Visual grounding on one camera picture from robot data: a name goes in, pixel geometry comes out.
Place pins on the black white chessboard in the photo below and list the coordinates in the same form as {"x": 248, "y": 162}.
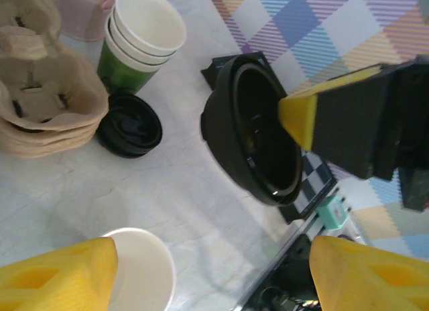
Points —
{"x": 315, "y": 180}

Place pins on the pink straw holder cup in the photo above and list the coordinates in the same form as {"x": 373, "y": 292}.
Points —
{"x": 83, "y": 16}

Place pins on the long aluminium base rail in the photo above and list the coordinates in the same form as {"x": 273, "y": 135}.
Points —
{"x": 288, "y": 247}

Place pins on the black plastic cup lid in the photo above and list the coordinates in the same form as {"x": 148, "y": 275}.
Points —
{"x": 134, "y": 123}
{"x": 221, "y": 123}
{"x": 110, "y": 146}

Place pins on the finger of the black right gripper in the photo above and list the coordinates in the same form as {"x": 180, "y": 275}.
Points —
{"x": 352, "y": 123}

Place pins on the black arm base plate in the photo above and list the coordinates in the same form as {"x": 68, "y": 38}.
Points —
{"x": 295, "y": 267}

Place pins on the small teal alarm clock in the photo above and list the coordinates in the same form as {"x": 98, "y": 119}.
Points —
{"x": 332, "y": 214}

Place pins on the green white paper cup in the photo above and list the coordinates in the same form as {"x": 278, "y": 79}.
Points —
{"x": 144, "y": 267}
{"x": 117, "y": 76}
{"x": 151, "y": 19}
{"x": 157, "y": 57}

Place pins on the brown pulp cup carrier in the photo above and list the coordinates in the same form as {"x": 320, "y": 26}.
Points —
{"x": 47, "y": 143}
{"x": 50, "y": 135}
{"x": 83, "y": 100}
{"x": 37, "y": 151}

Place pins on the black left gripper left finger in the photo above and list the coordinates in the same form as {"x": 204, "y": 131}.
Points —
{"x": 50, "y": 284}

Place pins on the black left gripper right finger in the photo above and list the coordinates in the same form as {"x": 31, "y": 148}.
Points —
{"x": 368, "y": 284}

